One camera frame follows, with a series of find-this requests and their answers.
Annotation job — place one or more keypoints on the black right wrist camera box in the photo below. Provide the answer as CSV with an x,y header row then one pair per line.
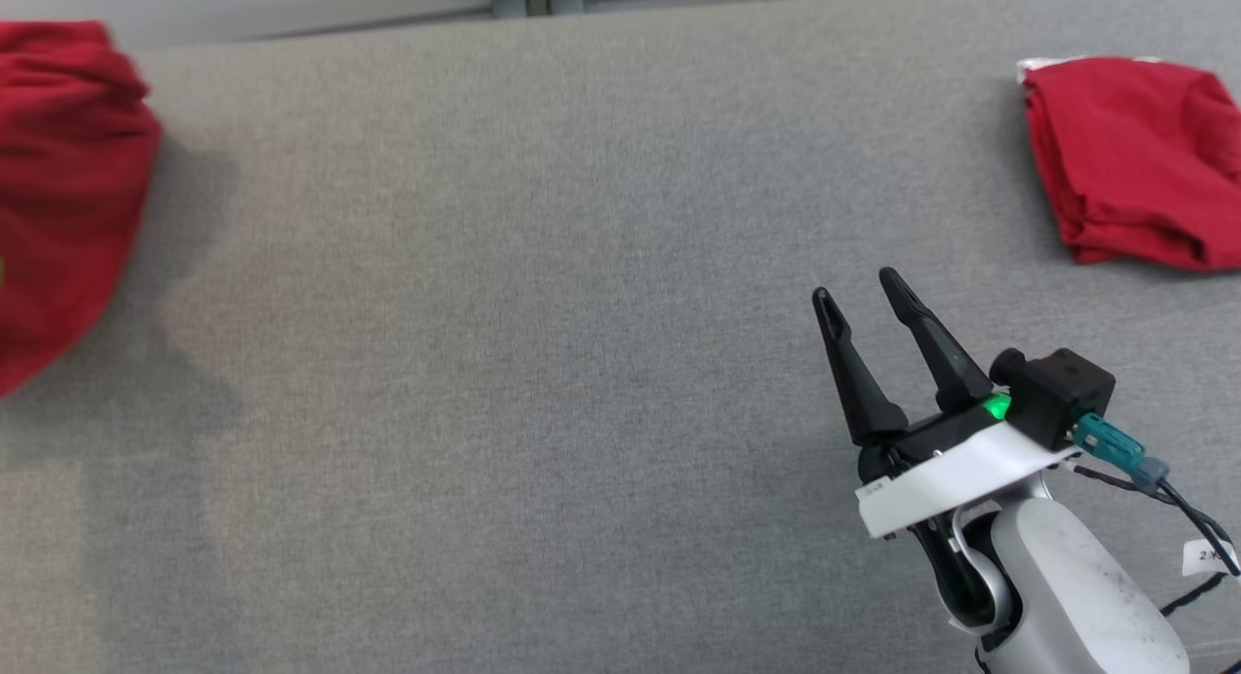
x,y
1062,395

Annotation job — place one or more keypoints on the folded red garment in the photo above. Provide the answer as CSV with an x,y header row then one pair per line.
x,y
1134,160

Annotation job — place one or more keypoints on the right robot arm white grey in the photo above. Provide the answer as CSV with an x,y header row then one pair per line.
x,y
1066,587

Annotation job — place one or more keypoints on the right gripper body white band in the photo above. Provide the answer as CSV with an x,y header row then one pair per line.
x,y
955,480

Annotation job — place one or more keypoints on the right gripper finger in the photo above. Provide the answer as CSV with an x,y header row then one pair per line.
x,y
945,359
858,388

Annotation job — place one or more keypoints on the red white basketball jersey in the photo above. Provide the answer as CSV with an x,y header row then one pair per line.
x,y
58,189

